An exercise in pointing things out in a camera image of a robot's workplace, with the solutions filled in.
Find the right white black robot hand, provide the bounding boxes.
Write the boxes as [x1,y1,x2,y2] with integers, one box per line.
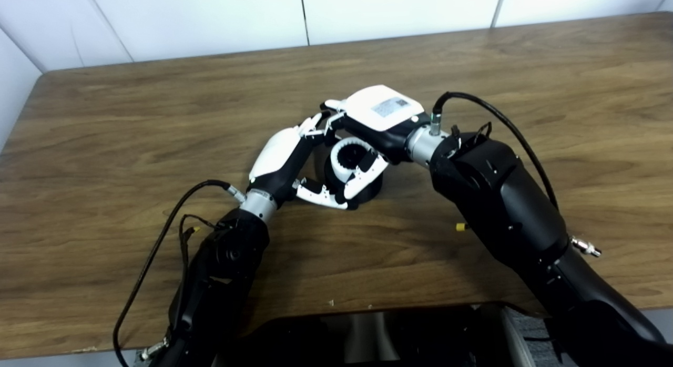
[322,85,433,200]

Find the thin black wire loop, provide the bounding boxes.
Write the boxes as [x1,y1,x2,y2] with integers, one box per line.
[450,121,493,147]

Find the white plastic ring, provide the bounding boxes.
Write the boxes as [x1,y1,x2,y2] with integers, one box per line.
[329,137,376,184]

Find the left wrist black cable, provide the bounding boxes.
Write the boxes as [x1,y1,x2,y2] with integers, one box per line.
[112,180,247,367]

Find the round black plastic part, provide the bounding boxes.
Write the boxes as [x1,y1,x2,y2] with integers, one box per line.
[315,146,383,210]

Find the glossy black robot torso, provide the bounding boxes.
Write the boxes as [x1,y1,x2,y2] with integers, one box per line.
[210,303,526,367]

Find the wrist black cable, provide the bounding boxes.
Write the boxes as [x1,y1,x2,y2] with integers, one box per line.
[112,180,247,367]
[430,91,559,210]

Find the thin wire with yellow tag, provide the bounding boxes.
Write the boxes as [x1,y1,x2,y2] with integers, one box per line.
[179,215,227,268]

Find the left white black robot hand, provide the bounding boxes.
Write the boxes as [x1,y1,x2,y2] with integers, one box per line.
[247,112,350,211]

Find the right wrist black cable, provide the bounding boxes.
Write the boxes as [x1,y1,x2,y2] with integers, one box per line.
[430,91,559,210]

